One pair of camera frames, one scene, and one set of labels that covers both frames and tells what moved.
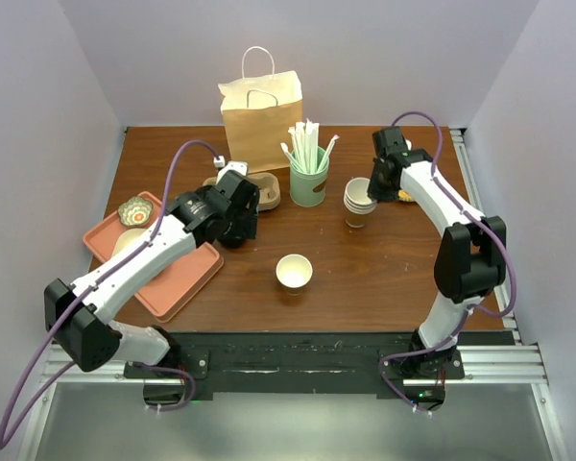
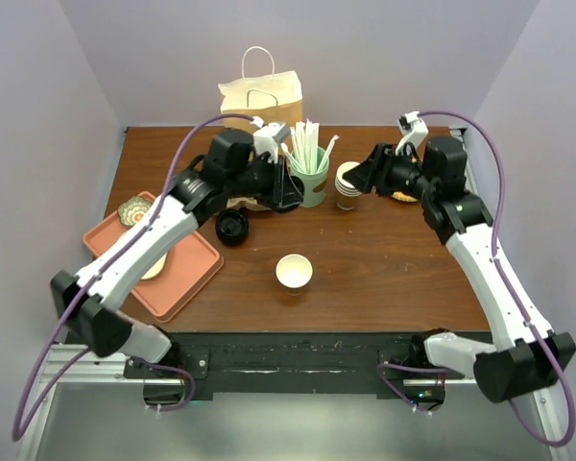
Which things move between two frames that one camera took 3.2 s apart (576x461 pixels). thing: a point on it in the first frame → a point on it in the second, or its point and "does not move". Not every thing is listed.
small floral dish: [135, 211] does not move
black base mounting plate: [316, 362] does not move
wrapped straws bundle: [304, 142] does not move
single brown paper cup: [294, 272] does not move
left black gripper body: [244, 224] → [255, 181]
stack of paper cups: [357, 205] → [346, 192]
